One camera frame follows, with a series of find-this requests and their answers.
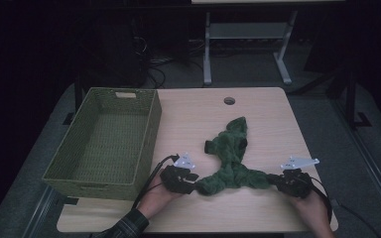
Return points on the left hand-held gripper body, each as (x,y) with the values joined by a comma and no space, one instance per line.
(175,180)

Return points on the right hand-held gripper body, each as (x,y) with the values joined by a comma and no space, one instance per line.
(294,185)

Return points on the green plush dinosaur garment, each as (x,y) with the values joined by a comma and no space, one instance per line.
(231,155)

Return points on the green woven basket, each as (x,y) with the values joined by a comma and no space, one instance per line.
(79,129)

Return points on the person's left hand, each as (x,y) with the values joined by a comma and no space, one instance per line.
(157,200)

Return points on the person's right hand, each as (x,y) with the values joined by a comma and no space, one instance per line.
(311,211)

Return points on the black metal stand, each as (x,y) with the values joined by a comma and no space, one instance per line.
(350,99)

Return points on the white metal table frame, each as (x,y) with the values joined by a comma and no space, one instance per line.
(244,31)

